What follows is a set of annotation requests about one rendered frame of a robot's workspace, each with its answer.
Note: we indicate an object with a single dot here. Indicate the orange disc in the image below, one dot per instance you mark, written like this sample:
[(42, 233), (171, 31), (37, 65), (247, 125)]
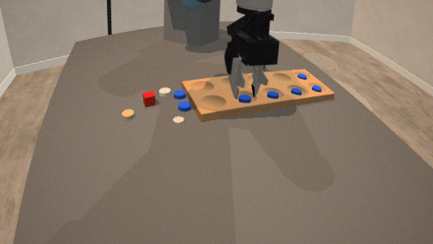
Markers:
[(128, 114)]

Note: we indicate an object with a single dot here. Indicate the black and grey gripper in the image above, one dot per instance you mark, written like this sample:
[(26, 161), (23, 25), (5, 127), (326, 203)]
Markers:
[(262, 50)]

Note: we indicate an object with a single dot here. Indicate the orange tray with round pockets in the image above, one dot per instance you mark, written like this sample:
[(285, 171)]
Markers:
[(221, 99)]

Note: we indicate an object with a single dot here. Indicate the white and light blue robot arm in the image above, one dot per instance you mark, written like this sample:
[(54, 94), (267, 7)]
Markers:
[(258, 5)]

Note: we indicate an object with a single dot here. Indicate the red block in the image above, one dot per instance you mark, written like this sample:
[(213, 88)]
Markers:
[(149, 99)]

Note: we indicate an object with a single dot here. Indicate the blue disc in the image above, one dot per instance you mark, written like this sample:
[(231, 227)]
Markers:
[(245, 98), (179, 94), (296, 91), (272, 94), (316, 88), (302, 76), (184, 106)]

